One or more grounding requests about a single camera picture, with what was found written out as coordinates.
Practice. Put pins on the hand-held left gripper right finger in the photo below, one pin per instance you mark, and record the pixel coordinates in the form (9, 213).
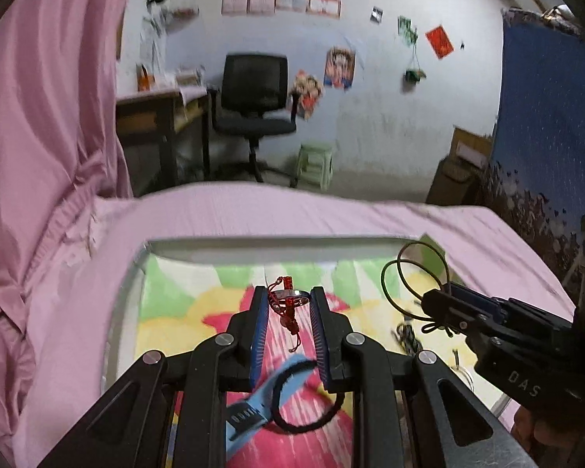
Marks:
(319, 331)

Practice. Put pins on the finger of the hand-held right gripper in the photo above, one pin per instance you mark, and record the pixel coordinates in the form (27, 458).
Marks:
(473, 297)
(448, 307)

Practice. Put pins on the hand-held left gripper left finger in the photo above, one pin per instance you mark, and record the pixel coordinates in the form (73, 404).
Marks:
(258, 331)

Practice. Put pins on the blue wrist watch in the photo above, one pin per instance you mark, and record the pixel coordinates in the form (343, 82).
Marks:
(253, 409)

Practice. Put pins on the person's right hand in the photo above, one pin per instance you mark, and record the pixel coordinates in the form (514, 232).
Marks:
(536, 429)

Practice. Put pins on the brown cardboard box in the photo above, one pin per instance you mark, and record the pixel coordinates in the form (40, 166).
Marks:
(451, 183)

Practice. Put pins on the pink floral bedsheet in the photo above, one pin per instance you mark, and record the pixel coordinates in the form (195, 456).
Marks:
(273, 209)

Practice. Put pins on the cardboard box with white label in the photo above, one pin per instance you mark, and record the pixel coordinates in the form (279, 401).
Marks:
(470, 148)

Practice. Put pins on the green plastic stool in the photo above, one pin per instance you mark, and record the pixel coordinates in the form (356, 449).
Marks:
(314, 161)

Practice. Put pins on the blue fabric wardrobe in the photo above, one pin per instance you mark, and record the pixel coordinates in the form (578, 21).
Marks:
(541, 131)

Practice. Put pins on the green hanging holder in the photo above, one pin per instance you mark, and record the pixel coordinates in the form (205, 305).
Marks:
(414, 76)

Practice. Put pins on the wooden desk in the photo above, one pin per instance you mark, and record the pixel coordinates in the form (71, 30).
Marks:
(141, 117)

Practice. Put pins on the black office chair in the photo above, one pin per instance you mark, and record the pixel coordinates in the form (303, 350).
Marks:
(256, 83)

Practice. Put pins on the stack of books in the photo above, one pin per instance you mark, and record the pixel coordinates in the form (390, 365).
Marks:
(189, 77)

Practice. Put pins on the orange packet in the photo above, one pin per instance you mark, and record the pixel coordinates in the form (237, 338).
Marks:
(145, 78)

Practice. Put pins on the bag on wardrobe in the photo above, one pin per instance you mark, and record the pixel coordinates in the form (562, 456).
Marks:
(560, 15)

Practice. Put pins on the pink curtain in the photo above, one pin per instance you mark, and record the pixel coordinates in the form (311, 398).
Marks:
(39, 131)

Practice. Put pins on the cartoon family wall poster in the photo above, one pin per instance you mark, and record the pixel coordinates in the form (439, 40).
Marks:
(307, 92)

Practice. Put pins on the red diamond wall decoration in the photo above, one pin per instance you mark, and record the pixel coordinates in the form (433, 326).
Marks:
(439, 42)

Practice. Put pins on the cartoon boy wall poster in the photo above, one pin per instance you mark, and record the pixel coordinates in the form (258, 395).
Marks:
(340, 68)

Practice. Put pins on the green wall photo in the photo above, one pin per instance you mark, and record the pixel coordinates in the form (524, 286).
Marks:
(412, 38)
(404, 25)

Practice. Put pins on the small dark wall photo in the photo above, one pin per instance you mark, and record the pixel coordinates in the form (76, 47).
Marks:
(377, 14)

